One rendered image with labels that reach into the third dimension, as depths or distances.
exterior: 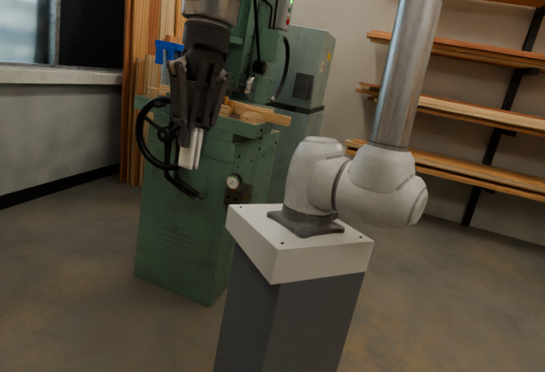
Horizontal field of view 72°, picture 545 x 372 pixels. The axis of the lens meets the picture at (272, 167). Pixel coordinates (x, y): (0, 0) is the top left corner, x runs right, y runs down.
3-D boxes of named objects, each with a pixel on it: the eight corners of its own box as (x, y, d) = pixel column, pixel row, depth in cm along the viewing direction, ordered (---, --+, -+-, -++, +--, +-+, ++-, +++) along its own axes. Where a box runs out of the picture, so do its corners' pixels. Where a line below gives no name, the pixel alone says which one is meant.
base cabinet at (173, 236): (131, 275, 188) (144, 139, 170) (193, 234, 242) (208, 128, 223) (208, 308, 175) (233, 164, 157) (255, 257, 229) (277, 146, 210)
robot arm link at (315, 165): (299, 195, 125) (311, 130, 120) (349, 211, 115) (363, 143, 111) (272, 203, 112) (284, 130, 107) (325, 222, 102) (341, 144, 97)
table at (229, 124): (118, 108, 160) (118, 94, 159) (160, 105, 188) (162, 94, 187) (244, 142, 143) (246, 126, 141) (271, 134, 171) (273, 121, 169)
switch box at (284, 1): (270, 26, 184) (276, -8, 180) (277, 29, 194) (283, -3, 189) (282, 28, 183) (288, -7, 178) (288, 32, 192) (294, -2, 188)
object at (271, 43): (257, 60, 180) (262, 27, 176) (263, 61, 188) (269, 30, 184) (272, 63, 177) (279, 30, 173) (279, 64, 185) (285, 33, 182)
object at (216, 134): (152, 121, 167) (153, 113, 166) (178, 118, 186) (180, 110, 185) (231, 143, 155) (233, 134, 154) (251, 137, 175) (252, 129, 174)
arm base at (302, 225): (354, 231, 116) (358, 214, 115) (301, 239, 103) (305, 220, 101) (315, 211, 130) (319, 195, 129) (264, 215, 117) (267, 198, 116)
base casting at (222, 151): (146, 139, 170) (148, 120, 167) (208, 128, 223) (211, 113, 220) (233, 164, 157) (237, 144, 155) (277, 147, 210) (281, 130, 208)
